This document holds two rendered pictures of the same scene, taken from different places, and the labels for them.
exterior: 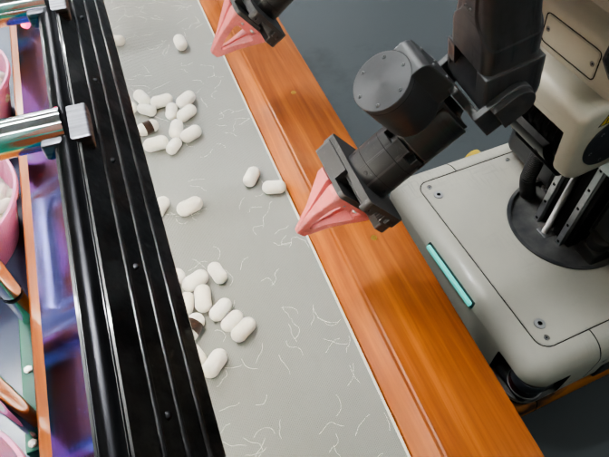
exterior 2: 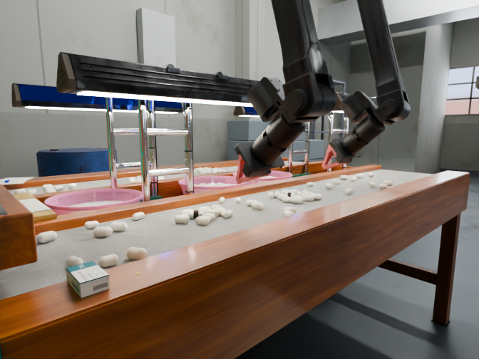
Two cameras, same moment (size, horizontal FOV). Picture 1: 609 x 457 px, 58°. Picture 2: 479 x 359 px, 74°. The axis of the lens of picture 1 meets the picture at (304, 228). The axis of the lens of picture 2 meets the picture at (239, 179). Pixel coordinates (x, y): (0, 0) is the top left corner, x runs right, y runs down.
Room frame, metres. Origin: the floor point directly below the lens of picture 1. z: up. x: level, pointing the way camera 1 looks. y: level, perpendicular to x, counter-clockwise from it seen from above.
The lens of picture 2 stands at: (0.11, -0.65, 0.97)
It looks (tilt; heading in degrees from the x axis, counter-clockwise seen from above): 9 degrees down; 68
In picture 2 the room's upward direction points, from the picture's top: straight up
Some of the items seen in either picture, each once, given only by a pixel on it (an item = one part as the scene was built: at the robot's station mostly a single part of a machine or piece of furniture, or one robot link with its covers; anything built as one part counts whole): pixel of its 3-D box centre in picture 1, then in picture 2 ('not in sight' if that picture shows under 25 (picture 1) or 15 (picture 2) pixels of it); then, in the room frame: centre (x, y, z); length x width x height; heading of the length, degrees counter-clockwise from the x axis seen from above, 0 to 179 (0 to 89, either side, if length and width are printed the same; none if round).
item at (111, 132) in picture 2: not in sight; (123, 147); (0.16, 0.62, 0.90); 0.20 x 0.19 x 0.45; 20
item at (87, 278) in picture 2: not in sight; (87, 278); (0.07, -0.21, 0.77); 0.06 x 0.04 x 0.02; 110
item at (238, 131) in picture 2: not in sight; (276, 164); (2.06, 2.85, 0.54); 1.07 x 0.71 x 1.07; 24
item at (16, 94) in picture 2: not in sight; (110, 100); (0.13, 0.70, 1.08); 0.62 x 0.08 x 0.07; 20
